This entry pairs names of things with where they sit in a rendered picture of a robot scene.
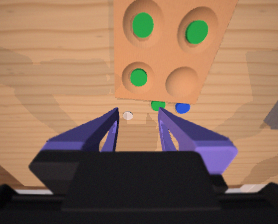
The green disc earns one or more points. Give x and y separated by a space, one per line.
138 77
156 104
196 31
143 25

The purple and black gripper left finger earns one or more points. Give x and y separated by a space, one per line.
87 137

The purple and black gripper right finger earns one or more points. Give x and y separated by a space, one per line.
217 150

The blue disc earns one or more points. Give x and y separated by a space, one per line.
182 108

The orange tray with round pockets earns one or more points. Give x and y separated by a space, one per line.
176 69

